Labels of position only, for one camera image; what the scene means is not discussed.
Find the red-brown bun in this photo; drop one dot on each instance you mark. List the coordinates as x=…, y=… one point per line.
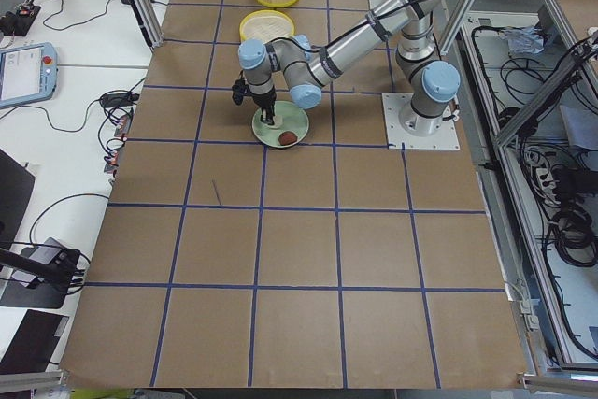
x=287, y=138

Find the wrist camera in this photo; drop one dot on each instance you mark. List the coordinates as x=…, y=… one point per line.
x=239, y=90

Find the white steamed bun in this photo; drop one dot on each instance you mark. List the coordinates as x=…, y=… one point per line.
x=277, y=122

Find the teach pendant tablet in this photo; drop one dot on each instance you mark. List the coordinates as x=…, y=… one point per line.
x=28, y=74

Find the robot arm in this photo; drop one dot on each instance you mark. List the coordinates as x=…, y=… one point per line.
x=306, y=71

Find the light green plate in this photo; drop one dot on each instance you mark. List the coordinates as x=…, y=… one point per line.
x=295, y=119

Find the black power adapter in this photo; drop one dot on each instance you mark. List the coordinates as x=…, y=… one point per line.
x=118, y=99

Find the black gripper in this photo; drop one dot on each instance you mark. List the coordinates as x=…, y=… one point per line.
x=263, y=101

